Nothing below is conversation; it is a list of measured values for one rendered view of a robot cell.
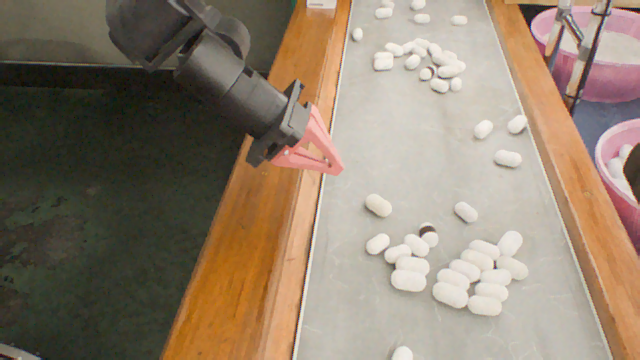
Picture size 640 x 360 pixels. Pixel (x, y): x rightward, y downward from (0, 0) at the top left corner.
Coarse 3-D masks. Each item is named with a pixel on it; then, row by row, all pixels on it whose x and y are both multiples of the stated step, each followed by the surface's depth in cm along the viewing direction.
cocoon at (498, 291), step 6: (480, 288) 56; (486, 288) 56; (492, 288) 56; (498, 288) 56; (504, 288) 56; (480, 294) 56; (486, 294) 56; (492, 294) 56; (498, 294) 56; (504, 294) 56; (504, 300) 56
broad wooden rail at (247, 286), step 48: (336, 0) 118; (288, 48) 99; (336, 48) 102; (240, 192) 67; (288, 192) 67; (240, 240) 61; (288, 240) 61; (192, 288) 55; (240, 288) 55; (288, 288) 56; (192, 336) 51; (240, 336) 51; (288, 336) 53
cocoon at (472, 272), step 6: (450, 264) 59; (456, 264) 59; (462, 264) 58; (468, 264) 58; (456, 270) 58; (462, 270) 58; (468, 270) 58; (474, 270) 58; (468, 276) 58; (474, 276) 58; (480, 276) 58
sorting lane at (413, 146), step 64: (448, 0) 125; (384, 128) 83; (448, 128) 83; (384, 192) 71; (448, 192) 71; (512, 192) 71; (320, 256) 62; (384, 256) 62; (448, 256) 62; (512, 256) 62; (320, 320) 55; (384, 320) 55; (448, 320) 55; (512, 320) 55; (576, 320) 55
